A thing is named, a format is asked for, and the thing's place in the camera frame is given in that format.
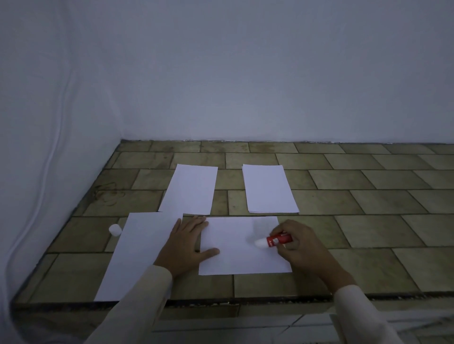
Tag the person's left hand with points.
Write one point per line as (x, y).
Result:
(179, 248)

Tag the white paper sheet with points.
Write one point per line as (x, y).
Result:
(189, 189)
(234, 248)
(136, 255)

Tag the person's right forearm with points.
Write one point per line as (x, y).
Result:
(361, 315)

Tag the white glue stick cap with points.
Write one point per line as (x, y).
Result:
(115, 230)

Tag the person's left forearm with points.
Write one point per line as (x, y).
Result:
(138, 308)

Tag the stack of white paper sheets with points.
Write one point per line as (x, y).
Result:
(268, 189)

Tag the person's right thumb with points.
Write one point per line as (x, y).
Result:
(285, 249)

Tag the person's left thumb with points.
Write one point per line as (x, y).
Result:
(207, 253)

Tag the person's right hand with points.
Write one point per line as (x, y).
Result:
(306, 250)

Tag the red glue stick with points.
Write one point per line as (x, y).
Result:
(275, 241)

